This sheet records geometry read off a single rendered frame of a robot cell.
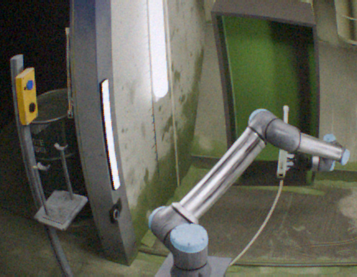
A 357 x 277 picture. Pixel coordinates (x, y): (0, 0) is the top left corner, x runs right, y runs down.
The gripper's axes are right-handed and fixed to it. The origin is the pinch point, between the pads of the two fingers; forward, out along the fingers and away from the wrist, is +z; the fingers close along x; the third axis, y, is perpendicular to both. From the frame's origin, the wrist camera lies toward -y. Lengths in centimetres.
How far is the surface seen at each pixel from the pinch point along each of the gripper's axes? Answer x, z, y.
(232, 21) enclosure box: 68, 30, -41
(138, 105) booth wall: 36, 86, 4
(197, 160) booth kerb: 78, 69, 111
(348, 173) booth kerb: 62, -69, 101
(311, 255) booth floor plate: -30, -35, 72
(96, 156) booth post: -9, 97, -6
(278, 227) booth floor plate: 4, -4, 87
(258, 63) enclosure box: 61, 16, -12
